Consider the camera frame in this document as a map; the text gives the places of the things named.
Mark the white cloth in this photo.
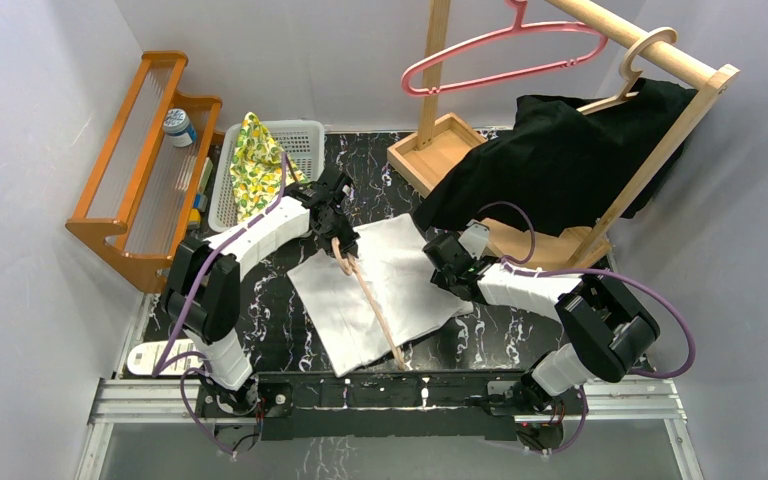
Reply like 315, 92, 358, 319
288, 214, 474, 377

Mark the yellow green patterned cloth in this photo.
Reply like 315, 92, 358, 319
228, 112, 308, 223

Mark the black skirt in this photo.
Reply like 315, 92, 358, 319
413, 79, 696, 236

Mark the pink hanger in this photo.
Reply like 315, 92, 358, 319
400, 1, 608, 97

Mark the beige wooden hanger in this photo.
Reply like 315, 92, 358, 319
579, 26, 679, 117

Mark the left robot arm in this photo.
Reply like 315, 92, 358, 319
160, 167, 359, 416

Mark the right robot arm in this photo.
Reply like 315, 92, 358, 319
423, 233, 660, 414

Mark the white plastic basket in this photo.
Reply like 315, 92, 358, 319
208, 119, 327, 233

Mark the wooden clothes rack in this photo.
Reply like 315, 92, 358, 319
388, 1, 738, 269

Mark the small white blue jar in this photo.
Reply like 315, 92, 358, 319
162, 108, 197, 148

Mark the orange wooden shelf rack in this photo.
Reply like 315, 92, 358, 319
65, 50, 224, 293

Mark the white label tag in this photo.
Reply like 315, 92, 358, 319
126, 339, 202, 377

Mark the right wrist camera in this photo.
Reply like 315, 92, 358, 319
458, 220, 490, 259

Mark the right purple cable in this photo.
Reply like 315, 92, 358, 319
476, 200, 698, 380

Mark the purple cable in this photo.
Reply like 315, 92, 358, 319
476, 200, 698, 380
152, 150, 293, 458

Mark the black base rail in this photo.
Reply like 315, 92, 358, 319
258, 370, 536, 441

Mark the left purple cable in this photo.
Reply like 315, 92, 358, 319
152, 150, 293, 458

